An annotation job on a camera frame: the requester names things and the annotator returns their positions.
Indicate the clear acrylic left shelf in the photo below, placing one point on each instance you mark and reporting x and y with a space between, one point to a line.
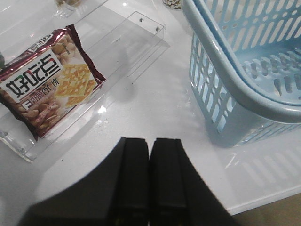
115 42

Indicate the maroon almond cracker packet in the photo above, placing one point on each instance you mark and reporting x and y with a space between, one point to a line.
47 81

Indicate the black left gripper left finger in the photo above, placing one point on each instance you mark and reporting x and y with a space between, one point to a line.
131 207

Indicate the light blue plastic basket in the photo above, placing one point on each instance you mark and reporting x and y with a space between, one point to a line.
245 67

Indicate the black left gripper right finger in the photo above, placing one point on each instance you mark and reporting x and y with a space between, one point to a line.
167 199

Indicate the yellow popcorn paper cup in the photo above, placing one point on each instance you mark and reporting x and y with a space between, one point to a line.
172 4

